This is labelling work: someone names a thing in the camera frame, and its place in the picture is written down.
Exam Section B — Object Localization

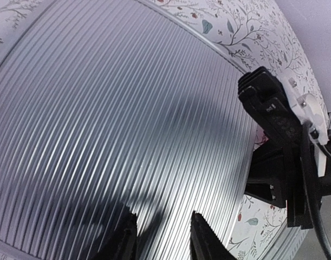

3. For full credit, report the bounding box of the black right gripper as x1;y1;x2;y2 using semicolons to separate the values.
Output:
244;135;331;230

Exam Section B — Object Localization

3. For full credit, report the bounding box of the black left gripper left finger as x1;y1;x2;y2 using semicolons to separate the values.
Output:
92;206;137;259

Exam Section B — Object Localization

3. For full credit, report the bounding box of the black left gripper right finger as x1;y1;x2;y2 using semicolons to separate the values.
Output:
190;211;236;260

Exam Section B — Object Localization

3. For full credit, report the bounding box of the aluminium poker case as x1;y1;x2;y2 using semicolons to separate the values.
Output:
0;1;255;259

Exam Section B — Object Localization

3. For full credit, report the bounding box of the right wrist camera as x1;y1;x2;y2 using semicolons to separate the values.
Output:
238;67;328;179

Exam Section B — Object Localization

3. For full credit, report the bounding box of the front aluminium rail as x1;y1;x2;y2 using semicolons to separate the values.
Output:
261;223;308;260

